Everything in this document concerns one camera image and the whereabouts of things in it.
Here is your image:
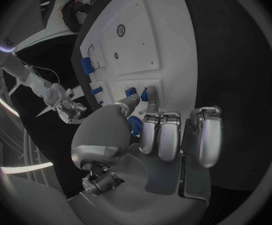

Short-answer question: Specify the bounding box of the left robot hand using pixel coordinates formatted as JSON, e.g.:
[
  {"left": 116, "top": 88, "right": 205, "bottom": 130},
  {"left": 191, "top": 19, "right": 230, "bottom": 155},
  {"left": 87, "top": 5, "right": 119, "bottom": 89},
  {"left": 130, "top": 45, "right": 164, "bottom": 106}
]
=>
[{"left": 67, "top": 85, "right": 223, "bottom": 225}]

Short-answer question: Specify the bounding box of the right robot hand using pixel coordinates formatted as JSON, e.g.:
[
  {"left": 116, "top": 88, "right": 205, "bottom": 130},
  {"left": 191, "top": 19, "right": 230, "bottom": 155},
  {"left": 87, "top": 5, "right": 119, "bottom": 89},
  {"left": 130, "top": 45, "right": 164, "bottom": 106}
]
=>
[{"left": 56, "top": 99, "right": 88, "bottom": 125}]

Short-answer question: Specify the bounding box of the white task board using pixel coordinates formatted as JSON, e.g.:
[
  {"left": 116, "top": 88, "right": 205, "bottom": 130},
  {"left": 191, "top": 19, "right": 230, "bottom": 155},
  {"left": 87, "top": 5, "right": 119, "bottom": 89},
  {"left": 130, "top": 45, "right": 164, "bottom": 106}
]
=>
[{"left": 79, "top": 0, "right": 199, "bottom": 136}]

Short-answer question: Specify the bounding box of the blue gear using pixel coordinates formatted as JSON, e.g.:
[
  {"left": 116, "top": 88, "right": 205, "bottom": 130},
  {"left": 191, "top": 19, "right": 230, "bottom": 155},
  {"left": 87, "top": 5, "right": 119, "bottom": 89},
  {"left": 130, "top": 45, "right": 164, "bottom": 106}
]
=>
[{"left": 127, "top": 115, "right": 143, "bottom": 138}]

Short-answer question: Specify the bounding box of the blue block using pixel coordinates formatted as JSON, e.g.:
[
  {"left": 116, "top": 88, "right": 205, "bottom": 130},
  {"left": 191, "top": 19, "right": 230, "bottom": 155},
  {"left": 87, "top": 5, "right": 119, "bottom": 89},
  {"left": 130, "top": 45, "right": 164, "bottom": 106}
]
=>
[{"left": 80, "top": 57, "right": 95, "bottom": 76}]

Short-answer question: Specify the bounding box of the blue square plug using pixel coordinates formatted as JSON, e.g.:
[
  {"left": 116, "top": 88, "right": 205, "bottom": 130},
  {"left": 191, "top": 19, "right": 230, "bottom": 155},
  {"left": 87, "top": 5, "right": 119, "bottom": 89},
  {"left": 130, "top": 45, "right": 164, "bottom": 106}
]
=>
[{"left": 124, "top": 87, "right": 137, "bottom": 98}]

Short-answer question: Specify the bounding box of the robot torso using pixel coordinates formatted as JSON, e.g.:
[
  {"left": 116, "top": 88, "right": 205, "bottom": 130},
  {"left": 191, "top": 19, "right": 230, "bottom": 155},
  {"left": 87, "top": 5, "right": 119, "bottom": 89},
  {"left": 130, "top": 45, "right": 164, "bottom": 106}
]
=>
[{"left": 0, "top": 22, "right": 19, "bottom": 74}]

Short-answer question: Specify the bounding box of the person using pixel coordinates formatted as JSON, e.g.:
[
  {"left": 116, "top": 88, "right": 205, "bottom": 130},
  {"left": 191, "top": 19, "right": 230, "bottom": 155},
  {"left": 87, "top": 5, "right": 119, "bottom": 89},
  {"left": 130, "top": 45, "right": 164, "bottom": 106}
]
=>
[{"left": 59, "top": 0, "right": 93, "bottom": 33}]

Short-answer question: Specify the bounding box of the white cable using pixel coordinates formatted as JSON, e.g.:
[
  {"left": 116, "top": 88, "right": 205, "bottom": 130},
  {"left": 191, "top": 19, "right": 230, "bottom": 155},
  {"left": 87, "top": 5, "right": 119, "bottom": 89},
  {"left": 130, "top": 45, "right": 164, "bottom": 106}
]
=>
[{"left": 31, "top": 65, "right": 61, "bottom": 85}]

